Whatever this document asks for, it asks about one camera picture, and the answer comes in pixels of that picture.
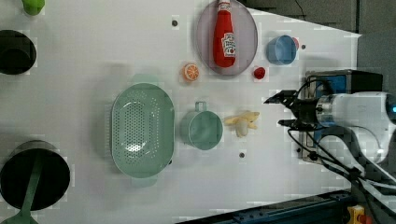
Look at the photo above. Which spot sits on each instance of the small red toy strawberry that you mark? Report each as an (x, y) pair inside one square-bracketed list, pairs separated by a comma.
[(259, 72)]

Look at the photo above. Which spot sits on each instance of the red ketchup bottle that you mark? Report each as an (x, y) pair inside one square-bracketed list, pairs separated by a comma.
[(224, 46)]

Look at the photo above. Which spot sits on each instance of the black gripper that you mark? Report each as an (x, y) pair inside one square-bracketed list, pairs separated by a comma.
[(304, 110)]

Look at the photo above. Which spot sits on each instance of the green measuring cup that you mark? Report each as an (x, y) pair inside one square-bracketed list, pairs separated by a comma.
[(201, 128)]

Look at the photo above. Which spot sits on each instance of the green ladle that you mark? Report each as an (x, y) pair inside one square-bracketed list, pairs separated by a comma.
[(24, 216)]

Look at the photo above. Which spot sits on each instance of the grey round plate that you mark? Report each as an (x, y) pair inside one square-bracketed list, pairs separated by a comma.
[(245, 32)]

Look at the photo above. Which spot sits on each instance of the green perforated colander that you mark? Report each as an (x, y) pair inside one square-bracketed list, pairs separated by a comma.
[(142, 130)]

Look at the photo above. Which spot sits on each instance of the green toy vegetable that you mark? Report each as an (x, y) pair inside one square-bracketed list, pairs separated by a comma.
[(33, 7)]

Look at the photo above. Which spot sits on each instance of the orange slice toy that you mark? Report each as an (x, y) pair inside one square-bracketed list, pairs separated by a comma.
[(191, 72)]

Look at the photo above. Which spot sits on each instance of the black cylinder cup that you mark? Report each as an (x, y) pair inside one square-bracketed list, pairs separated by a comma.
[(17, 52)]

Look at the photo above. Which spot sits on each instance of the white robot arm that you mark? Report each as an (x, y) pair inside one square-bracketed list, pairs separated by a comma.
[(353, 135)]

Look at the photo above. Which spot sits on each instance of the blue cup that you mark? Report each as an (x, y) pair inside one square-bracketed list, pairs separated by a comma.
[(281, 50)]

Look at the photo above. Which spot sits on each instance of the peeled yellow toy banana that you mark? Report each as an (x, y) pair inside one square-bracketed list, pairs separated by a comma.
[(243, 122)]

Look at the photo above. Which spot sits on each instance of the large red toy strawberry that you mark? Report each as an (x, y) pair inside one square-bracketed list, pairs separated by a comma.
[(296, 42)]

